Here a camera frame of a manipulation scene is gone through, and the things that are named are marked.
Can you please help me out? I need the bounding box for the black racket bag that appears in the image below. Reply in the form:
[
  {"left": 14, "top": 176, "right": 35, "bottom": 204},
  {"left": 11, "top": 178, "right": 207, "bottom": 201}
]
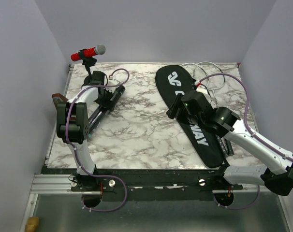
[{"left": 155, "top": 65, "right": 224, "bottom": 168}]

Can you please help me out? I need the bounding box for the brown wooden metronome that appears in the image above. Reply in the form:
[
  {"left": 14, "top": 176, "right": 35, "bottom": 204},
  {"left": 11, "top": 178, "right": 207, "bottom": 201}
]
[{"left": 52, "top": 93, "right": 72, "bottom": 128}]

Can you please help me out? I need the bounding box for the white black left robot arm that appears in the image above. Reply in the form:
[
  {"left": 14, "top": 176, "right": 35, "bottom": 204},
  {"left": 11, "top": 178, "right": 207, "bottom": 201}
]
[{"left": 52, "top": 71, "right": 125, "bottom": 191}]

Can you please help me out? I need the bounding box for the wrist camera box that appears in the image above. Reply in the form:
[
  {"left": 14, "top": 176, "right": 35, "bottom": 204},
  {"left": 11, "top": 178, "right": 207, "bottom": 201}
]
[
  {"left": 104, "top": 79, "right": 120, "bottom": 93},
  {"left": 194, "top": 82, "right": 209, "bottom": 95}
]

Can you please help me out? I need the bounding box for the black table edge rail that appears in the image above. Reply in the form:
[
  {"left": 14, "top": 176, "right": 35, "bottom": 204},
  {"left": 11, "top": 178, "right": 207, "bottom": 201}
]
[{"left": 41, "top": 166, "right": 243, "bottom": 202}]

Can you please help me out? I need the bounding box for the aluminium frame rail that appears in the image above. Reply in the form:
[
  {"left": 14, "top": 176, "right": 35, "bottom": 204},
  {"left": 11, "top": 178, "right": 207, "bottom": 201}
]
[{"left": 30, "top": 174, "right": 257, "bottom": 194}]

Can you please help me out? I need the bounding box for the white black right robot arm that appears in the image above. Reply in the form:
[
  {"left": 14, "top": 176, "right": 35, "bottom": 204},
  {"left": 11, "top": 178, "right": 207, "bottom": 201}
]
[{"left": 167, "top": 90, "right": 293, "bottom": 196}]

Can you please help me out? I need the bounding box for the white badminton racket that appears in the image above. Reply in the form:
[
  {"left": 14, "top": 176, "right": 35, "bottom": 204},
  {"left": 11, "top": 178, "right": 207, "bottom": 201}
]
[{"left": 180, "top": 62, "right": 234, "bottom": 155}]

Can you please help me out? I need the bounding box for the red microphone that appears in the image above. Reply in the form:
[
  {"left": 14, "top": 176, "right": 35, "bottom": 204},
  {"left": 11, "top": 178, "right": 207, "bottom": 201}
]
[{"left": 71, "top": 44, "right": 106, "bottom": 61}]

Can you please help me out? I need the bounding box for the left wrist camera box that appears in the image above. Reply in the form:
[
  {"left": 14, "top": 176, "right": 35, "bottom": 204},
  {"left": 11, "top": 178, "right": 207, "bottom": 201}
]
[{"left": 104, "top": 79, "right": 120, "bottom": 93}]

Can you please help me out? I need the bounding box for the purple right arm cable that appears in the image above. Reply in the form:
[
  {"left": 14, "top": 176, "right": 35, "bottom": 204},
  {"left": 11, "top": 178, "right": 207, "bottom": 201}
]
[{"left": 196, "top": 73, "right": 293, "bottom": 210}]

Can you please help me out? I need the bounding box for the brass floor fitting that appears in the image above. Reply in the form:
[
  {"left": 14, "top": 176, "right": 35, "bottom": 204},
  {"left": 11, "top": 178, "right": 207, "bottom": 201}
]
[{"left": 24, "top": 217, "right": 40, "bottom": 232}]

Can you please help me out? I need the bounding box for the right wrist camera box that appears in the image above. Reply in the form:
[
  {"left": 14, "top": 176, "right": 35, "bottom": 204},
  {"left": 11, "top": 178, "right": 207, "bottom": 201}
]
[{"left": 194, "top": 82, "right": 209, "bottom": 95}]

